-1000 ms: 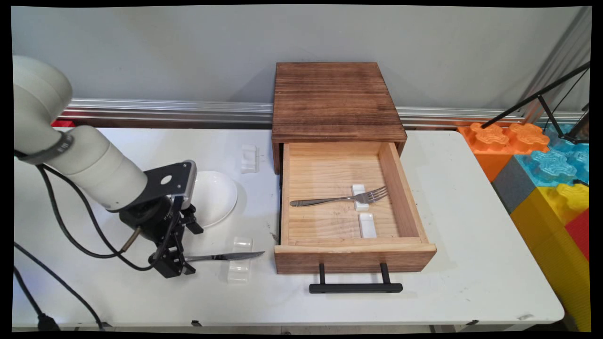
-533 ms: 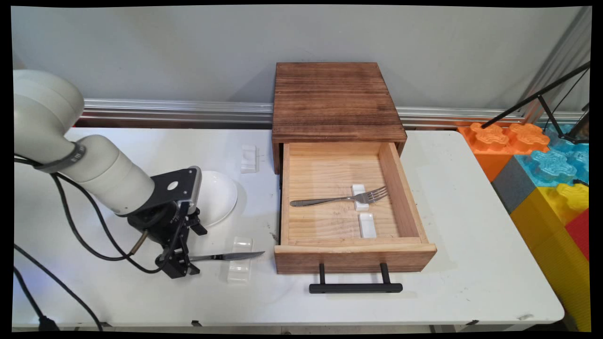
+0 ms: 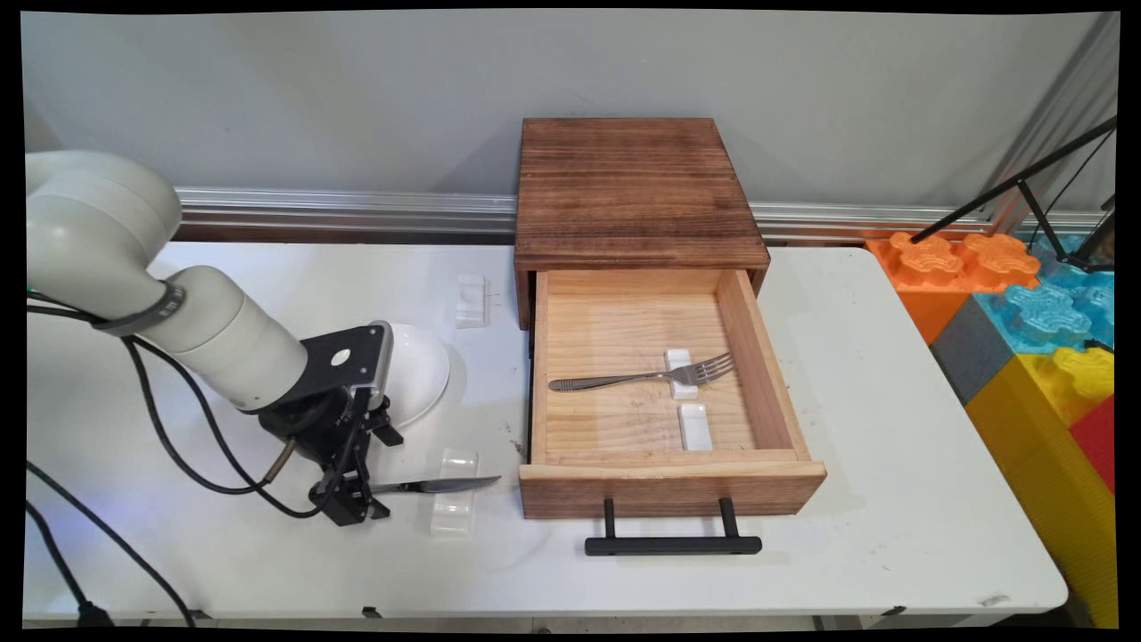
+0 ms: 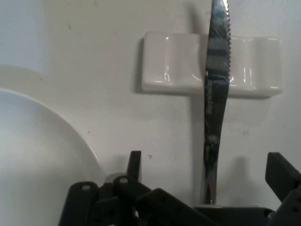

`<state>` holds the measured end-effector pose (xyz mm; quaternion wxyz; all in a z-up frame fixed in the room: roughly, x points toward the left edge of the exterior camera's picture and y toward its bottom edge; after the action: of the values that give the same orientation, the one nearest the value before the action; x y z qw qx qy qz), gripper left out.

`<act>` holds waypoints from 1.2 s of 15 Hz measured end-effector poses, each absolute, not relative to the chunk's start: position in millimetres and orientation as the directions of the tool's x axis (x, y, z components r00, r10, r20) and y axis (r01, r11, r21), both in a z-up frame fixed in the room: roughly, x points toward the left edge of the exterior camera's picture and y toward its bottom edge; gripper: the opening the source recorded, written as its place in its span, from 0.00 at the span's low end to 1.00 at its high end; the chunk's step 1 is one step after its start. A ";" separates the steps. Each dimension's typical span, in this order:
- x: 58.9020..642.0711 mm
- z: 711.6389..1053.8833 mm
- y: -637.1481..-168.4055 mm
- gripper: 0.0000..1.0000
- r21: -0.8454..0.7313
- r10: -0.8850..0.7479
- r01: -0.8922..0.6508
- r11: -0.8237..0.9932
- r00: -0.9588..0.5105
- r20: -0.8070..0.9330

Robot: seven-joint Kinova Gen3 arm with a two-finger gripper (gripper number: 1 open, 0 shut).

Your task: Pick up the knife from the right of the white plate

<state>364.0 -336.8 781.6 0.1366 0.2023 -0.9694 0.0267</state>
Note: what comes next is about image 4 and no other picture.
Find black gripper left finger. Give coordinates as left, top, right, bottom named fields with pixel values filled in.
left=58, top=150, right=214, bottom=226

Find silver serrated table knife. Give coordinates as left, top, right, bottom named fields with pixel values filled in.
left=199, top=0, right=233, bottom=206

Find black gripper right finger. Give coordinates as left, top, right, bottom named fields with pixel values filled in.
left=265, top=152, right=301, bottom=226

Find large white ceramic cutlery rest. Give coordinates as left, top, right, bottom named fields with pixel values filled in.
left=141, top=31, right=285, bottom=98

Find white round plate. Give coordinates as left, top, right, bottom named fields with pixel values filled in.
left=0, top=88, right=106, bottom=226

